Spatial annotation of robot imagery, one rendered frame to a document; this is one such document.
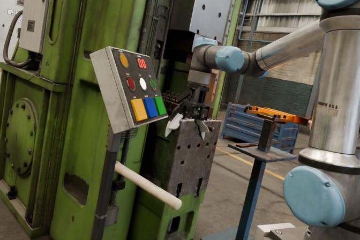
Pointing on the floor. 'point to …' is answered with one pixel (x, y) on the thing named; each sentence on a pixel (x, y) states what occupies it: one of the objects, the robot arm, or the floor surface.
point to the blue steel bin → (254, 129)
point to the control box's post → (106, 184)
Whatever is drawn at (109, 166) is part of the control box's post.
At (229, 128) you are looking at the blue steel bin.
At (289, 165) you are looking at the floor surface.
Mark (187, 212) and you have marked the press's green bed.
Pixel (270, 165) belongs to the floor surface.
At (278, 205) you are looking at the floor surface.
